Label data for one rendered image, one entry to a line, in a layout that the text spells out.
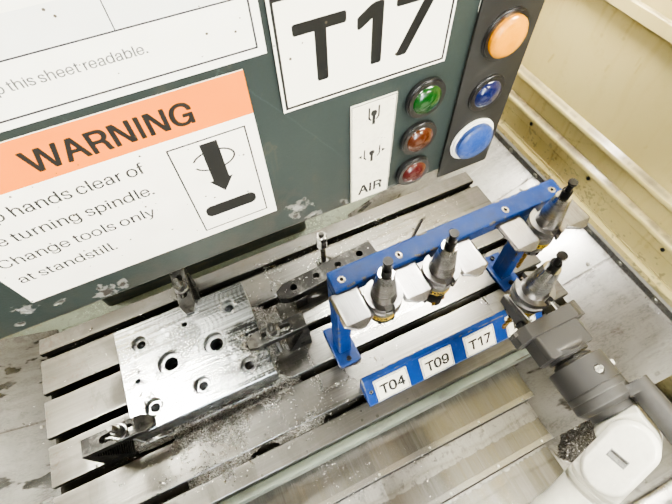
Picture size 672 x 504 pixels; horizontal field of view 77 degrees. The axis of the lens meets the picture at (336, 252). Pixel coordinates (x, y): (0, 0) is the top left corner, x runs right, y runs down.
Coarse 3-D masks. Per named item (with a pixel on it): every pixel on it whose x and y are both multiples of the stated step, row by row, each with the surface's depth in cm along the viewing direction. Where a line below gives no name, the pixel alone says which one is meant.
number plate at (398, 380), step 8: (400, 368) 89; (384, 376) 88; (392, 376) 89; (400, 376) 90; (408, 376) 90; (376, 384) 88; (384, 384) 89; (392, 384) 89; (400, 384) 90; (408, 384) 91; (376, 392) 89; (384, 392) 89; (392, 392) 90
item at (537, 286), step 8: (544, 264) 63; (536, 272) 64; (544, 272) 62; (552, 272) 62; (560, 272) 62; (528, 280) 66; (536, 280) 64; (544, 280) 63; (552, 280) 63; (528, 288) 66; (536, 288) 65; (544, 288) 64; (552, 288) 65; (528, 296) 67; (536, 296) 66; (544, 296) 66
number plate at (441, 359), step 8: (432, 352) 91; (440, 352) 91; (448, 352) 92; (424, 360) 90; (432, 360) 91; (440, 360) 92; (448, 360) 92; (424, 368) 91; (432, 368) 92; (440, 368) 92; (424, 376) 92
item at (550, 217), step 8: (552, 200) 71; (560, 200) 69; (568, 200) 69; (544, 208) 73; (552, 208) 71; (560, 208) 70; (536, 216) 75; (544, 216) 73; (552, 216) 72; (560, 216) 72; (544, 224) 74; (552, 224) 73; (560, 224) 74
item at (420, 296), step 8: (408, 264) 73; (416, 264) 73; (400, 272) 72; (408, 272) 72; (416, 272) 72; (400, 280) 71; (408, 280) 71; (416, 280) 71; (424, 280) 71; (408, 288) 70; (416, 288) 70; (424, 288) 70; (432, 288) 70; (408, 296) 69; (416, 296) 69; (424, 296) 69
